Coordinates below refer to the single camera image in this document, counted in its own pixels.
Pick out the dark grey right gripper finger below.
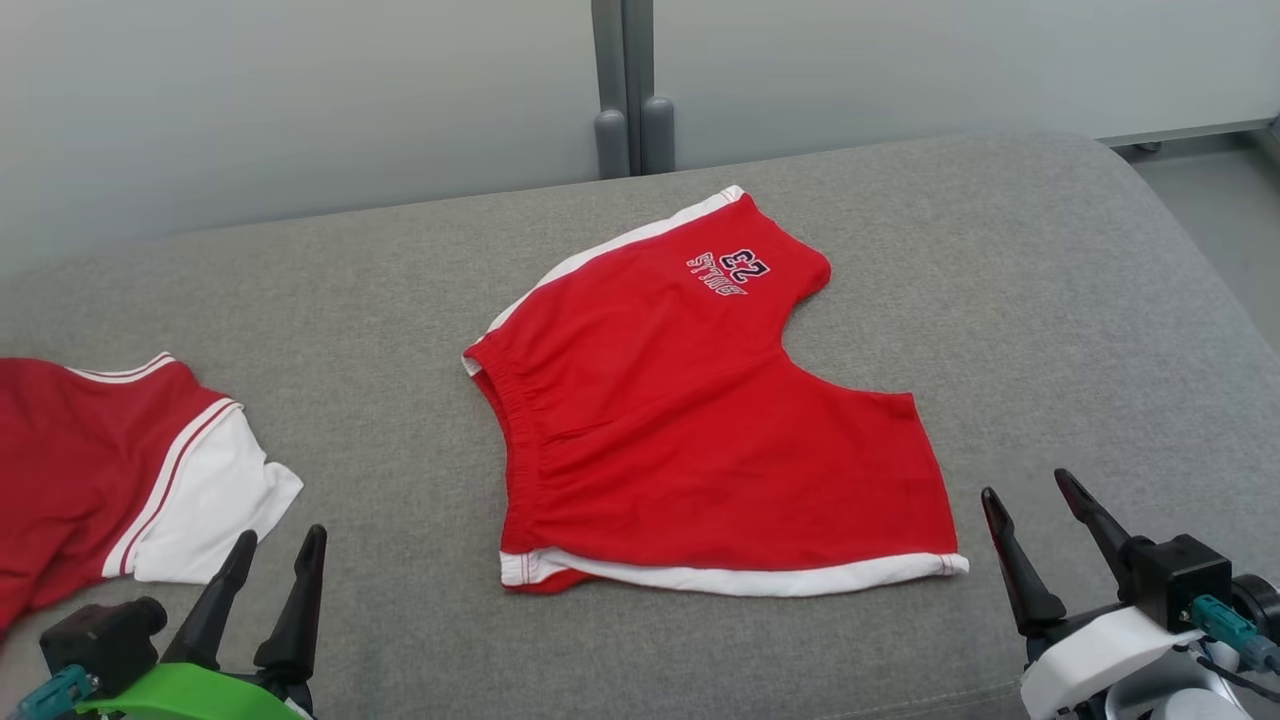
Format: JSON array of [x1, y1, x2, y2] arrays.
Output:
[[1055, 470, 1151, 601], [982, 488, 1067, 638]]

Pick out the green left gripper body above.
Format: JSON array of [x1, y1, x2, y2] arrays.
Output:
[[75, 662, 316, 720]]

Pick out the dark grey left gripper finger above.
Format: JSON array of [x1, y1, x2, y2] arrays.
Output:
[[255, 525, 328, 681], [160, 530, 259, 669]]

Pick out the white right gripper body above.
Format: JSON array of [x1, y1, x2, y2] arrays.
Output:
[[1020, 605, 1206, 720]]

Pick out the red and white jersey shirt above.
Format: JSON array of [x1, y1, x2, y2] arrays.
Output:
[[0, 352, 304, 636]]

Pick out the red shorts with white trim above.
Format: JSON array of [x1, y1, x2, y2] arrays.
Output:
[[462, 185, 970, 598]]

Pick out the white cloth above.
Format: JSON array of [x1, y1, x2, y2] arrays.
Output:
[[0, 132, 1280, 720]]

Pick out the teal right camera connector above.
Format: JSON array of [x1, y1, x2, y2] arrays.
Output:
[[1190, 595, 1280, 673]]

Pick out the teal camera connector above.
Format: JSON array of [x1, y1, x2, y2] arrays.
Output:
[[15, 665, 101, 720], [1190, 595, 1280, 673]]

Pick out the teal left camera connector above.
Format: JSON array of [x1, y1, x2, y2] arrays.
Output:
[[15, 665, 101, 720]]

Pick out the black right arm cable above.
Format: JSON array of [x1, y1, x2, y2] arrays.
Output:
[[1190, 640, 1280, 693]]

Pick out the grey floor rail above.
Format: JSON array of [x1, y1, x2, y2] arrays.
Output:
[[1095, 118, 1280, 153]]

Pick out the grey partition door frame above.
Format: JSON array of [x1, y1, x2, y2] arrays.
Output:
[[590, 0, 676, 179]]

